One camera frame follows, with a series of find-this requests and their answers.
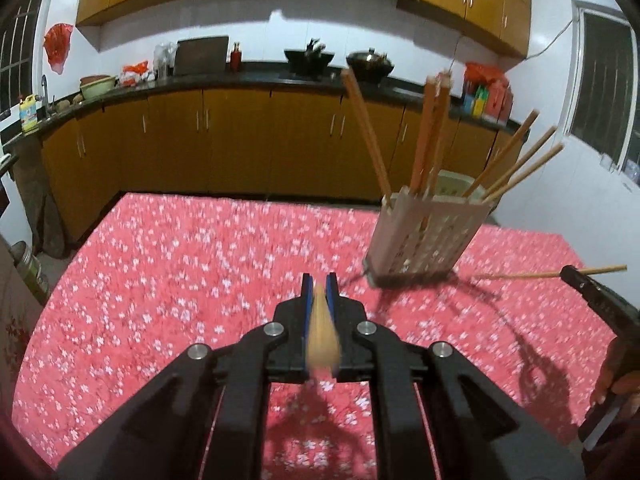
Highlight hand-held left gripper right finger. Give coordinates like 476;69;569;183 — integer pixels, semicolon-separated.
326;272;586;480

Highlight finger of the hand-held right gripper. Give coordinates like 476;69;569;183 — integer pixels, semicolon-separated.
560;265;640;336

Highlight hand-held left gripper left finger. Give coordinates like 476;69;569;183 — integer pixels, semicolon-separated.
55;273;314;480

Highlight light wooden chopstick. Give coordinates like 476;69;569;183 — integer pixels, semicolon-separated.
485;142;566;206
472;265;628;281
480;126;558;203
305;282;343;378
462;109;541;198

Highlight beige perforated chopstick holder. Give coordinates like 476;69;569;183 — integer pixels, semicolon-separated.
362;185;501;288

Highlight reddish wooden chopstick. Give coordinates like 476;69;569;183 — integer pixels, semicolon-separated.
425;72;453;196
341;69;393;198
410;76;438;196

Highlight black wok with utensils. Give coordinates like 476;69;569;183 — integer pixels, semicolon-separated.
283;37;336;78

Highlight person's right hand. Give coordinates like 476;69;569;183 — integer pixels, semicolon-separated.
590;354;640;407

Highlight red floral tablecloth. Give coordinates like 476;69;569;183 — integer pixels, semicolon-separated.
10;191;618;480

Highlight light green plastic stool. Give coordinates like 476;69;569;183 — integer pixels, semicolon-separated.
432;170;483;201

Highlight yellow wooden base cabinets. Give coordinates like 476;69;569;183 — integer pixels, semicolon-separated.
40;87;526;246

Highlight barred window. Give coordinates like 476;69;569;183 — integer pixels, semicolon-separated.
562;0;640;176
0;0;38;116

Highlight black wok with lid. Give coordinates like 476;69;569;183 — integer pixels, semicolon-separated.
346;47;396;83

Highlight red plastic bags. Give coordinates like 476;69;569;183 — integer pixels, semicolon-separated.
462;61;515;123

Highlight black kitchen countertop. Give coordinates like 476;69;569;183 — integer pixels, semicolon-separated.
2;62;523;153

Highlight dark cutting board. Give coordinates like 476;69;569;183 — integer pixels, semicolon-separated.
172;35;231;77

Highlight clear jar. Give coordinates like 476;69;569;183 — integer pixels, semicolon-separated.
152;42;178;78

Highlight stacked metal pots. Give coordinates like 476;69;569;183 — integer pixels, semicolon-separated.
10;240;51;306

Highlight red and white bag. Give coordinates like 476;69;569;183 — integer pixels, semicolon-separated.
121;60;151;86

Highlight green basin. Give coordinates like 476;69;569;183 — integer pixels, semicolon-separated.
79;75;118;101

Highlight yellow bottle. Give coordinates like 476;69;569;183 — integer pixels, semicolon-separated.
19;94;40;133

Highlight metal faucet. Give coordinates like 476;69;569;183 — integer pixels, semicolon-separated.
40;74;56;121

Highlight hanging red plastic bag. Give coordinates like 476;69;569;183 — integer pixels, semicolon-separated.
42;22;75;76

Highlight white cable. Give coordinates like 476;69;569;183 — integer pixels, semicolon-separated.
520;7;583;61

